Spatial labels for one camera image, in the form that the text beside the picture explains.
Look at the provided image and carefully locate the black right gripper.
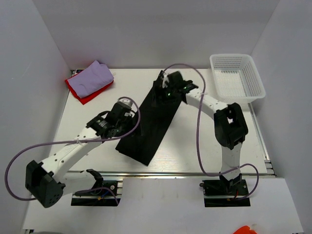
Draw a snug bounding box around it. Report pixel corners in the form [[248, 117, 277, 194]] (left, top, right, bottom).
[[153, 84, 179, 107]]

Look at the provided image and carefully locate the black t-shirt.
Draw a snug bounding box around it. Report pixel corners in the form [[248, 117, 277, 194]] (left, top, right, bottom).
[[116, 81, 181, 166]]

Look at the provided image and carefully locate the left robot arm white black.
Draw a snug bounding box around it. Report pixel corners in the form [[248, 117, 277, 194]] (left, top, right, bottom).
[[25, 97, 140, 208]]

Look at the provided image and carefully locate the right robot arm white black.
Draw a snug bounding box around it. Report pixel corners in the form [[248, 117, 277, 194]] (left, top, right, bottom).
[[153, 71, 248, 195]]

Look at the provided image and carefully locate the folded red t-shirt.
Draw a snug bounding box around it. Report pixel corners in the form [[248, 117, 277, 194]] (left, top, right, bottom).
[[64, 78, 115, 105]]

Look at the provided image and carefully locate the folded lilac t-shirt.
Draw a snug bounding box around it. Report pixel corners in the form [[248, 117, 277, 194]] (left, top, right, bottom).
[[67, 60, 114, 98]]

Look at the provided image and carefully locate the white plastic basket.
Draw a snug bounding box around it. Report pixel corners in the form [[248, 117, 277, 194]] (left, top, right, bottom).
[[210, 54, 266, 104]]

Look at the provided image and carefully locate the orange object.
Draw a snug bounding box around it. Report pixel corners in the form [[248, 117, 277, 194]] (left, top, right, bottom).
[[233, 226, 257, 234]]

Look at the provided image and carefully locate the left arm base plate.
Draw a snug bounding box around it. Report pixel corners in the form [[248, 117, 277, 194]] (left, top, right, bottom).
[[71, 169, 122, 207]]

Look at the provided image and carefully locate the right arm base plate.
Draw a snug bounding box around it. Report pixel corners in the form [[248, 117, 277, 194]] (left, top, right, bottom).
[[199, 175, 251, 208]]

